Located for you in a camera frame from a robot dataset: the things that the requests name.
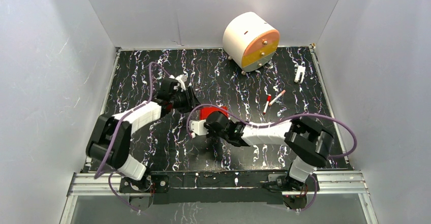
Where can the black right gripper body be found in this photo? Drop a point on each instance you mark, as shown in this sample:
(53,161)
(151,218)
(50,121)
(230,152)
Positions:
(212,132)

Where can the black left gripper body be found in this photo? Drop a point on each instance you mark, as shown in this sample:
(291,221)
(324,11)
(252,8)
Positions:
(186,98)

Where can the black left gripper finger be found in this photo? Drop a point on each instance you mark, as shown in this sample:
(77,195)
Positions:
(192,100)
(187,107)

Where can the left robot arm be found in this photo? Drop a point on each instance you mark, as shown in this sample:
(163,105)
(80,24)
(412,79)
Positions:
(111,136)

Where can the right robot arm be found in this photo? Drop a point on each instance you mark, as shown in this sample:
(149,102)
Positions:
(309,140)

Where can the red capped white pen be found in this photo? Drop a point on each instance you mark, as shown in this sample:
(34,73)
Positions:
(267,104)

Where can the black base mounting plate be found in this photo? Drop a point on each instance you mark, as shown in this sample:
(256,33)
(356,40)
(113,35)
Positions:
(267,186)

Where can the pink capped white pen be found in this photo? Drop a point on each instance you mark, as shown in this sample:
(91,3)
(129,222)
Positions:
(278,96)

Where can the white round drawer cabinet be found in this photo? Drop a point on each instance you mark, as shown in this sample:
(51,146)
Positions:
(250,41)

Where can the white clip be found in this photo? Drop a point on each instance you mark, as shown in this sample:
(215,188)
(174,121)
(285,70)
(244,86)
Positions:
(300,73)

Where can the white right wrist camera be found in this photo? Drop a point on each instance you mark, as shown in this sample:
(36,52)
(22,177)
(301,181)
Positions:
(197,128)

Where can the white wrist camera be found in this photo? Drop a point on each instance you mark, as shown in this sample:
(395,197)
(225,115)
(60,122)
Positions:
(179,83)
(197,128)

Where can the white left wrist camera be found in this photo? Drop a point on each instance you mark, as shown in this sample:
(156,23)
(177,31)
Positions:
(179,83)

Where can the aluminium frame rail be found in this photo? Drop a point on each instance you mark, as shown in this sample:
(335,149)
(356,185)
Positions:
(330,182)

